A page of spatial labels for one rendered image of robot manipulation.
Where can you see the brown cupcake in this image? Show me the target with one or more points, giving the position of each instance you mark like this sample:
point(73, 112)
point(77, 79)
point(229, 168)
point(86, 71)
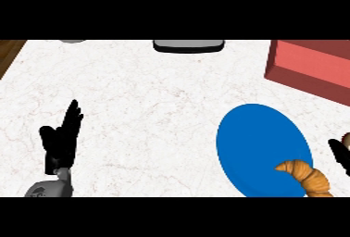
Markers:
point(346, 139)

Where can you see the black and grey appliance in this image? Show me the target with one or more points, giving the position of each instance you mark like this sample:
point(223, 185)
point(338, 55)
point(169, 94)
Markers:
point(188, 46)

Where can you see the blue plate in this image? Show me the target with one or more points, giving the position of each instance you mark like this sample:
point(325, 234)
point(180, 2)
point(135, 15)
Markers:
point(265, 149)

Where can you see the golden brown croissant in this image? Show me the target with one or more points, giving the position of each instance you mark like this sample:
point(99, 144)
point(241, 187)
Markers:
point(307, 177)

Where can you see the red cardboard box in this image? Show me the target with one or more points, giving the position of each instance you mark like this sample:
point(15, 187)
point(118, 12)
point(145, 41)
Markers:
point(315, 66)

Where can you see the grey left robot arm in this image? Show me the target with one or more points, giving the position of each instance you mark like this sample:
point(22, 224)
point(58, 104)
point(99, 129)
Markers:
point(52, 186)

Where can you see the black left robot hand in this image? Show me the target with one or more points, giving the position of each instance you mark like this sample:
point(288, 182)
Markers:
point(64, 145)

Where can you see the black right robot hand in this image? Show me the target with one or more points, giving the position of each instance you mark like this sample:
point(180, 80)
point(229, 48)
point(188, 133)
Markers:
point(340, 152)

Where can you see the brown wooden panel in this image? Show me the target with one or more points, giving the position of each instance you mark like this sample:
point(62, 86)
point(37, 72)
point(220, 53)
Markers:
point(8, 54)

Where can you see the small grey object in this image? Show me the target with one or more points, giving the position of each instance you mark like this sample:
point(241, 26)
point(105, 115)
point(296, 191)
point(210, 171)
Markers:
point(71, 41)

